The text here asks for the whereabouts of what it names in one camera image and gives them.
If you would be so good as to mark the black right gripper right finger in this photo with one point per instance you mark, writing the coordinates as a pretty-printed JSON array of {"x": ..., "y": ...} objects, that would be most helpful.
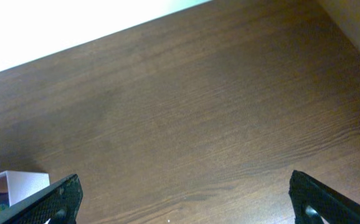
[{"x": 315, "y": 202}]

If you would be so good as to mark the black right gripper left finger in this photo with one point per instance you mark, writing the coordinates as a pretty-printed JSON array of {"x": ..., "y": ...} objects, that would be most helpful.
[{"x": 58, "y": 203}]

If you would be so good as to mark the pink open cardboard box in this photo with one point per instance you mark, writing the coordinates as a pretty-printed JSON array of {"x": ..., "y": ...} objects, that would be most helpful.
[{"x": 16, "y": 185}]

